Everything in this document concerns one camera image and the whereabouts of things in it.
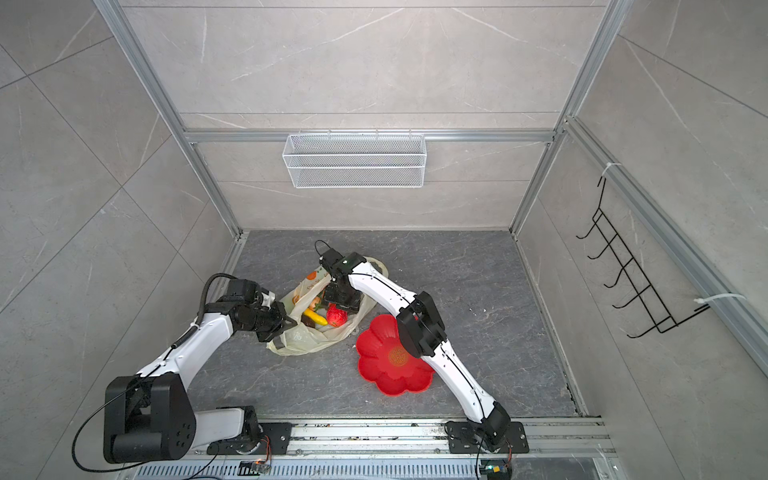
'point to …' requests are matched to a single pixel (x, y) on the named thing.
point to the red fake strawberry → (336, 317)
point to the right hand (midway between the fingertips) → (334, 308)
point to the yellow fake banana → (314, 316)
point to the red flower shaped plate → (387, 362)
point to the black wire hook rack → (661, 316)
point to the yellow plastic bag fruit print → (305, 295)
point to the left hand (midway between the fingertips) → (296, 316)
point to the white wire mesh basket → (355, 161)
